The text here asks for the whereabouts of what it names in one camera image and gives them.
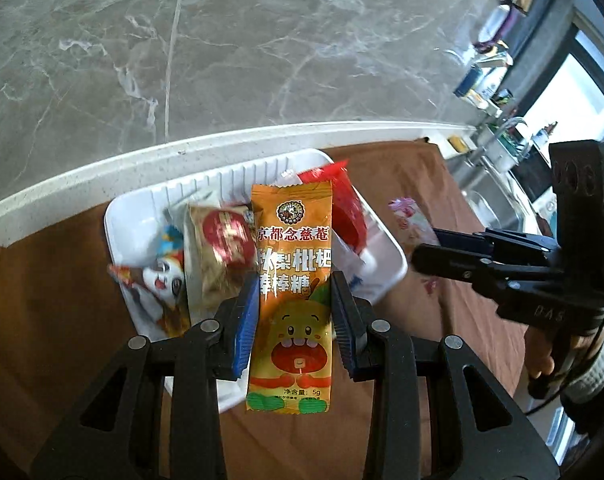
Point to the person's right forearm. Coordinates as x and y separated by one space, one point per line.
594 385

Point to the clear pink snack packet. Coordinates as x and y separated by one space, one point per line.
407 222

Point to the dark window frame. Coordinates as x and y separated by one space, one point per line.
552 35

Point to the gold red snack packet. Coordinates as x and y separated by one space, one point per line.
222 245

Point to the blue white box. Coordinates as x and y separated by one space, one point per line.
469 82

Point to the white ribbed tray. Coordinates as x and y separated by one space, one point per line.
132 220

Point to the yellow sponge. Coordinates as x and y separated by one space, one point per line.
458 144

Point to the blue cartoon dog snack packet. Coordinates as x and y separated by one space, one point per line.
157 280

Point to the chrome faucet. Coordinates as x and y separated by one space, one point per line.
502 132

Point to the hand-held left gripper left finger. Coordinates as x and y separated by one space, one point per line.
246 320

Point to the steel sink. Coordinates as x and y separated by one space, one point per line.
497 200

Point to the orange cartoon snack packet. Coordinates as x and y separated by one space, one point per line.
292 270

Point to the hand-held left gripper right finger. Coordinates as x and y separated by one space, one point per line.
341 320

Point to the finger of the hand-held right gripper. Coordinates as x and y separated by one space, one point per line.
447 262
482 241

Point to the brown tablecloth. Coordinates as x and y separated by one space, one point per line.
57 335

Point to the person's right hand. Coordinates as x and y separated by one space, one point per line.
539 355

